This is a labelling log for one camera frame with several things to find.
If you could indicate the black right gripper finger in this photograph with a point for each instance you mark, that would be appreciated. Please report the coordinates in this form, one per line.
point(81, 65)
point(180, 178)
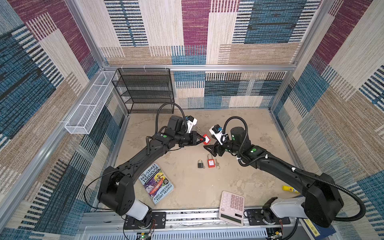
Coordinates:
point(210, 146)
point(212, 150)

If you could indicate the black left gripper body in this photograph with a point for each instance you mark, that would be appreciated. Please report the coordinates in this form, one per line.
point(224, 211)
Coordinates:
point(189, 139)

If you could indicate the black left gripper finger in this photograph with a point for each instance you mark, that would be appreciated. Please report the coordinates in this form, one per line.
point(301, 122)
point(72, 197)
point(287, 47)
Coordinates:
point(200, 137)
point(200, 141)

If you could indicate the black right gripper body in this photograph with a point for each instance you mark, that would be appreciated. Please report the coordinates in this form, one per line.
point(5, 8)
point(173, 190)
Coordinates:
point(228, 146)

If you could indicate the red padlock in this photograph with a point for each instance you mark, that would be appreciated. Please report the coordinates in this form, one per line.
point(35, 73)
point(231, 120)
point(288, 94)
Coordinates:
point(211, 161)
point(206, 140)

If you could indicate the small black padlock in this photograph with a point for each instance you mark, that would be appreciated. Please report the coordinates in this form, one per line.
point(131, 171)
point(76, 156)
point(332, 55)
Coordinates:
point(201, 164)

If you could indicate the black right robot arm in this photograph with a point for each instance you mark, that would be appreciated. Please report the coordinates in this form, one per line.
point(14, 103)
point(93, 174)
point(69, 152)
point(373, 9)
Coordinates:
point(320, 199)

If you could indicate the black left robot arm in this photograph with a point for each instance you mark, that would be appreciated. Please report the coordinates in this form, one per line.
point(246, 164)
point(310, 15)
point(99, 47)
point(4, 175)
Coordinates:
point(117, 184)

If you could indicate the purple treehouse book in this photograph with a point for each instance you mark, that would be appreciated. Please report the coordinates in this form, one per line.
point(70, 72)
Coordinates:
point(156, 183)

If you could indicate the pink calculator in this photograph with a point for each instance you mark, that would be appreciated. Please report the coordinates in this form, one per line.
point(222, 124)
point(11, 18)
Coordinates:
point(231, 208)

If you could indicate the small yellow object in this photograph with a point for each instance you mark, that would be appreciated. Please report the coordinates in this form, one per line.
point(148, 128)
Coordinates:
point(289, 189)

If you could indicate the blue box with yellow label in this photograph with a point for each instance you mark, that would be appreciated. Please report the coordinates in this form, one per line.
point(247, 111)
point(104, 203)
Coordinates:
point(316, 232)

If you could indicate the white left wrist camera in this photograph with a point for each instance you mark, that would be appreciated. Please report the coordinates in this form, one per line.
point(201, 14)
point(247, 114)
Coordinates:
point(191, 121)

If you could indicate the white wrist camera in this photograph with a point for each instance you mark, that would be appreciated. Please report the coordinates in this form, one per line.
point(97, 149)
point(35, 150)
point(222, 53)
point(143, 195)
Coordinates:
point(191, 121)
point(218, 133)

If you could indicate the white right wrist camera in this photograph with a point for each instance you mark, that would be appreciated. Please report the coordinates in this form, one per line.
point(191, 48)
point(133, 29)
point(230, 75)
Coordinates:
point(218, 133)

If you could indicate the black wire shelf rack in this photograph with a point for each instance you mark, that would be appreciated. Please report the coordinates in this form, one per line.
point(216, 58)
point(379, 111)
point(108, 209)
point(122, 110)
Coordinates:
point(144, 90)

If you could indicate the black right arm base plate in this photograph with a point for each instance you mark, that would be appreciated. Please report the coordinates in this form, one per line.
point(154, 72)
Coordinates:
point(257, 218)

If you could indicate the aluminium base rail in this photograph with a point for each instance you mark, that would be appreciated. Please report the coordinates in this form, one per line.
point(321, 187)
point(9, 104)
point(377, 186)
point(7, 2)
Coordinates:
point(182, 224)

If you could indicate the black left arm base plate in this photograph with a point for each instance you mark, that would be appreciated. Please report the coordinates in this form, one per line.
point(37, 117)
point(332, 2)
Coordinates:
point(156, 220)

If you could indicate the white wire mesh basket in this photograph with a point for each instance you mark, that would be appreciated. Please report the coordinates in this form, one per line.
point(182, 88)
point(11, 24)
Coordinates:
point(87, 112)

